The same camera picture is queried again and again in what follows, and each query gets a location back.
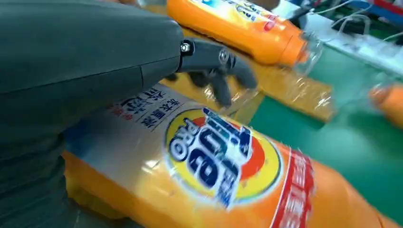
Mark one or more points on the robot left hand grey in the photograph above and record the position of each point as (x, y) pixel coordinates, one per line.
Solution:
(78, 53)

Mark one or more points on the orange detergent bottle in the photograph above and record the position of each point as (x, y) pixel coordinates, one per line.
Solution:
(220, 163)
(390, 104)
(245, 31)

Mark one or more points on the yellow sheet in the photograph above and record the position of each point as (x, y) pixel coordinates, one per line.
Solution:
(299, 91)

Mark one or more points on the green table mat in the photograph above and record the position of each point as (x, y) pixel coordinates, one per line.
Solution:
(346, 157)

